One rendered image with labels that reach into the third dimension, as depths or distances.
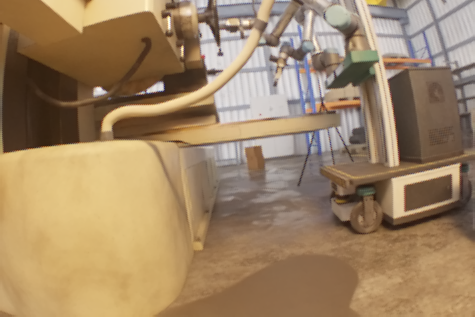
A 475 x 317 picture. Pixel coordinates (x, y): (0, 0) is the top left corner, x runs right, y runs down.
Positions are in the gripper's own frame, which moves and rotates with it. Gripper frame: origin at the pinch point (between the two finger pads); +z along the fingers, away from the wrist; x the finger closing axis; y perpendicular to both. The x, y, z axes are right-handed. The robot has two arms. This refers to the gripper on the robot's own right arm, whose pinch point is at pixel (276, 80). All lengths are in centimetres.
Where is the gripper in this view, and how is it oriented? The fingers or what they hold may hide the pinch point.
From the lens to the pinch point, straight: 174.7
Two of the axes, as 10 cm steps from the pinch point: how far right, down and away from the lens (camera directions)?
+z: -2.8, 9.5, -1.5
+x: 0.1, 1.6, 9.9
